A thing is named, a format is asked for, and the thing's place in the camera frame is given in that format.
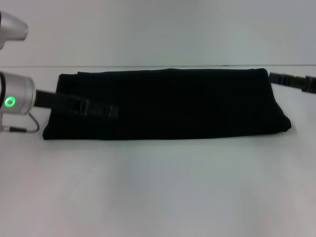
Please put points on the black shirt with FREE print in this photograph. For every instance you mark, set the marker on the black shirt with FREE print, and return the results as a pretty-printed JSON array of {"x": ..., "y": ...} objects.
[{"x": 172, "y": 106}]

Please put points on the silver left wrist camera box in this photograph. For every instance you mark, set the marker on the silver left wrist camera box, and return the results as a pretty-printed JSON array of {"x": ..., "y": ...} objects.
[{"x": 12, "y": 28}]

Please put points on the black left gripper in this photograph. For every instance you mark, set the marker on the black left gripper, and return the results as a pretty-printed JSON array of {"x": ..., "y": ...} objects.
[{"x": 61, "y": 102}]

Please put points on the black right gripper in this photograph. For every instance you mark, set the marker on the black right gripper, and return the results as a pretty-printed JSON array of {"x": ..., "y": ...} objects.
[{"x": 298, "y": 82}]

